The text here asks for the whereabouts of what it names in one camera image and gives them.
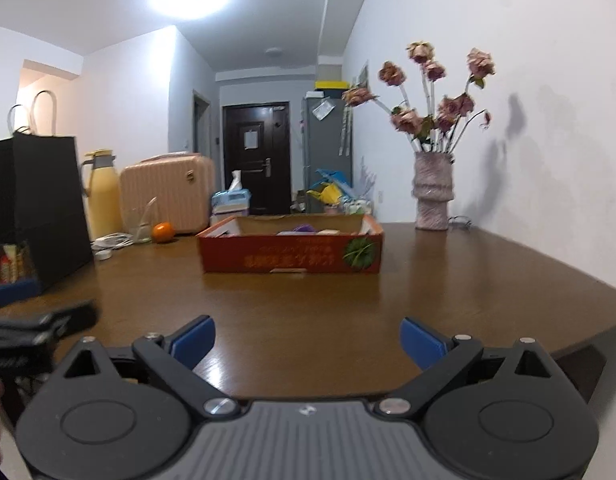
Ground yellow bag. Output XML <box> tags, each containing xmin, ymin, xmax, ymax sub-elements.
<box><xmin>308</xmin><ymin>183</ymin><xmax>344</xmax><ymax>206</ymax></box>

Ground pink ribbed suitcase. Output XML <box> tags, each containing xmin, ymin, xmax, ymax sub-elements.
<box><xmin>119</xmin><ymin>152</ymin><xmax>217</xmax><ymax>235</ymax></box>

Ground black paper bag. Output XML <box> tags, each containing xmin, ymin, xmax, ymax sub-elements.
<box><xmin>0</xmin><ymin>90</ymin><xmax>96</xmax><ymax>294</ymax></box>

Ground blue tissue pack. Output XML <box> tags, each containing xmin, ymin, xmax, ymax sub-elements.
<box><xmin>211</xmin><ymin>170</ymin><xmax>253</xmax><ymax>213</ymax></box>

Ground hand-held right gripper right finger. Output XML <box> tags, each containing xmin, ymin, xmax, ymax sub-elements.
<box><xmin>377</xmin><ymin>316</ymin><xmax>565</xmax><ymax>419</ymax></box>

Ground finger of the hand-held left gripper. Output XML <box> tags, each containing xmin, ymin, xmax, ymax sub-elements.
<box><xmin>0</xmin><ymin>279</ymin><xmax>42</xmax><ymax>307</ymax></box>
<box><xmin>0</xmin><ymin>299</ymin><xmax>100</xmax><ymax>379</ymax></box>

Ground clear glass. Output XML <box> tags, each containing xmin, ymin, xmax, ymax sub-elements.
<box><xmin>132</xmin><ymin>196</ymin><xmax>159</xmax><ymax>245</ymax></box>

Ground pink textured vase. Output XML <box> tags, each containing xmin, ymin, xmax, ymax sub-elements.
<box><xmin>413</xmin><ymin>151</ymin><xmax>457</xmax><ymax>232</ymax></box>

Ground blue bag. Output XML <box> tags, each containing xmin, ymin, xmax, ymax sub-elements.
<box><xmin>316</xmin><ymin>168</ymin><xmax>354</xmax><ymax>194</ymax></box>

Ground cardboard box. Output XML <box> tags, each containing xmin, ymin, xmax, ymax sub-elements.
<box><xmin>196</xmin><ymin>213</ymin><xmax>385</xmax><ymax>276</ymax></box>

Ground red yellow snack packets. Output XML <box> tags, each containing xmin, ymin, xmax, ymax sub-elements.
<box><xmin>0</xmin><ymin>242</ymin><xmax>36</xmax><ymax>284</ymax></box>

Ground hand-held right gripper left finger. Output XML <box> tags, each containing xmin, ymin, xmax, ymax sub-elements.
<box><xmin>50</xmin><ymin>314</ymin><xmax>245</xmax><ymax>419</ymax></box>

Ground grey interior door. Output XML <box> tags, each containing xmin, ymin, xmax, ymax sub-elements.
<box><xmin>191</xmin><ymin>88</ymin><xmax>213</xmax><ymax>157</ymax></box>

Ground dark brown door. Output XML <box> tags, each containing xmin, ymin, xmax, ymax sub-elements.
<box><xmin>222</xmin><ymin>101</ymin><xmax>291</xmax><ymax>216</ymax></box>

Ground grey refrigerator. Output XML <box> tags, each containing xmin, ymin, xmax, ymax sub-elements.
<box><xmin>301</xmin><ymin>91</ymin><xmax>354</xmax><ymax>207</ymax></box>

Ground white cable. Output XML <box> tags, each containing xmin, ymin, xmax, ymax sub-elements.
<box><xmin>90</xmin><ymin>232</ymin><xmax>135</xmax><ymax>251</ymax></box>

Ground yellow thermos jug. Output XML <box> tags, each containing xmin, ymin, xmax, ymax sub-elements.
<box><xmin>81</xmin><ymin>148</ymin><xmax>125</xmax><ymax>242</ymax></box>

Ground dried pink roses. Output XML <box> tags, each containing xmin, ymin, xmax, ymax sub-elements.
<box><xmin>341</xmin><ymin>40</ymin><xmax>497</xmax><ymax>157</ymax></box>

